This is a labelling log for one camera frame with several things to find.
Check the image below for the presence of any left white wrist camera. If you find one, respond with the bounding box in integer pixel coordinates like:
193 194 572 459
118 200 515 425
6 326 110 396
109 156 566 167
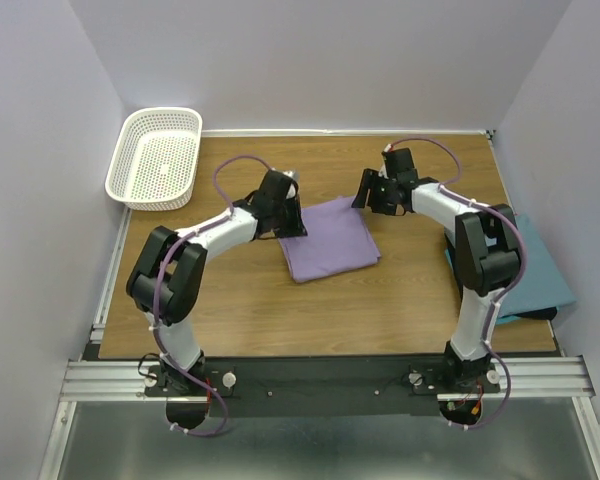
277 170 299 199

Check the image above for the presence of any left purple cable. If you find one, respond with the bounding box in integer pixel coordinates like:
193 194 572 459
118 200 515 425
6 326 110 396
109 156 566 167
152 155 276 437

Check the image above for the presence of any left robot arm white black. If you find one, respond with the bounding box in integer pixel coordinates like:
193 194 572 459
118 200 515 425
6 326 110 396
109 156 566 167
126 169 307 389

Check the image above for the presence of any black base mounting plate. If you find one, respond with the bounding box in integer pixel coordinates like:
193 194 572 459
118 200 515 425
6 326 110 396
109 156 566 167
138 354 503 432

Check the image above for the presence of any white plastic laundry basket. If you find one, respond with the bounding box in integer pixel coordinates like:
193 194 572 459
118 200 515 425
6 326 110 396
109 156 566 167
105 107 203 211

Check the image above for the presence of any folded teal t shirt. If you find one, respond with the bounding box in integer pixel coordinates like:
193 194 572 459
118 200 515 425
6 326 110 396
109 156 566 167
498 214 576 316

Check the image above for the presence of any purple t shirt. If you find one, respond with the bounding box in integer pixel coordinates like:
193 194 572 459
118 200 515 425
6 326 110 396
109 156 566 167
279 197 381 283

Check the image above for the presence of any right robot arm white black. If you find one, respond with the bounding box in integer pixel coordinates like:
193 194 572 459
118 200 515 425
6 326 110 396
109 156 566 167
351 144 527 388

